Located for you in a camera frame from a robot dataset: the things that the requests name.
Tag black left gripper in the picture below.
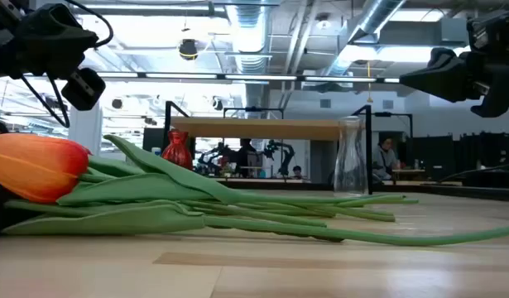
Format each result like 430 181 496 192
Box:
0 0 100 94

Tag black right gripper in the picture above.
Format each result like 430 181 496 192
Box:
398 7 509 119

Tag clear glass vase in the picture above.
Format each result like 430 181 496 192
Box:
334 115 369 198

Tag white blue tulip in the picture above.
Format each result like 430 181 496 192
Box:
179 200 337 219

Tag bouquet of tulips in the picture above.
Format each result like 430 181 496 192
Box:
0 180 509 248

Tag wooden shelf black legs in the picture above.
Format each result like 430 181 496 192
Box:
163 100 373 195

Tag black partition screen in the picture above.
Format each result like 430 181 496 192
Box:
405 132 509 190

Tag white building column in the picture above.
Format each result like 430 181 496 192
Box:
67 101 104 161

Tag black ceiling device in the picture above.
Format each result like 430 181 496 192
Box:
178 38 199 62

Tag black monitor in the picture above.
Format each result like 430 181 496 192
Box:
142 127 167 153

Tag red glass vase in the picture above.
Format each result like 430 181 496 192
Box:
161 128 194 171

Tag ceiling light strip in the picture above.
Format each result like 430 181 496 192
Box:
95 71 401 84

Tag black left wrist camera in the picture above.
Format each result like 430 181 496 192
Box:
60 67 107 112

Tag silver ventilation duct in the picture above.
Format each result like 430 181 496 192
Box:
322 0 407 78
227 0 276 109

